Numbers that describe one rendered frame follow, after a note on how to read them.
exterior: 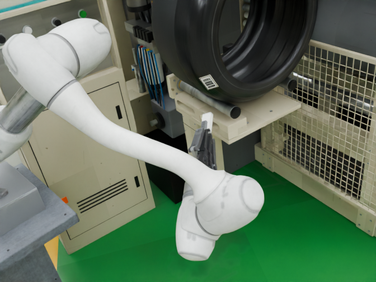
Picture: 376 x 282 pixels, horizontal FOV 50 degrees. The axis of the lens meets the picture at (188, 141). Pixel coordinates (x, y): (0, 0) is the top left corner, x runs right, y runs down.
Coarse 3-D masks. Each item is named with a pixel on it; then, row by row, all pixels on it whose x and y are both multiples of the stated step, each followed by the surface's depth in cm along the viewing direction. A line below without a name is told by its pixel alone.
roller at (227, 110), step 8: (184, 88) 163; (192, 88) 159; (200, 96) 155; (208, 96) 151; (208, 104) 152; (216, 104) 147; (224, 104) 144; (232, 104) 144; (224, 112) 144; (232, 112) 141; (240, 112) 143
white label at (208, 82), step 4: (204, 76) 129; (208, 76) 128; (200, 80) 130; (204, 80) 130; (208, 80) 130; (212, 80) 129; (204, 84) 132; (208, 84) 131; (212, 84) 131; (216, 84) 131; (208, 88) 133
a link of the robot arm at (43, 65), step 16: (16, 48) 95; (32, 48) 96; (48, 48) 98; (64, 48) 100; (16, 64) 95; (32, 64) 95; (48, 64) 96; (64, 64) 99; (32, 80) 95; (48, 80) 95; (64, 80) 97; (32, 96) 99; (48, 96) 96
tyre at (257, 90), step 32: (160, 0) 129; (192, 0) 117; (224, 0) 118; (256, 0) 161; (288, 0) 155; (160, 32) 133; (192, 32) 120; (256, 32) 167; (288, 32) 158; (192, 64) 126; (224, 64) 165; (256, 64) 164; (288, 64) 145; (224, 96) 138; (256, 96) 145
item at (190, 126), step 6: (186, 120) 192; (186, 126) 195; (192, 126) 189; (198, 126) 185; (186, 132) 197; (192, 132) 191; (186, 138) 200; (192, 138) 194; (216, 138) 195; (216, 144) 197; (216, 150) 198; (222, 150) 201; (192, 156) 203; (216, 156) 200; (222, 156) 203; (216, 162) 202; (222, 162) 205; (222, 168) 207
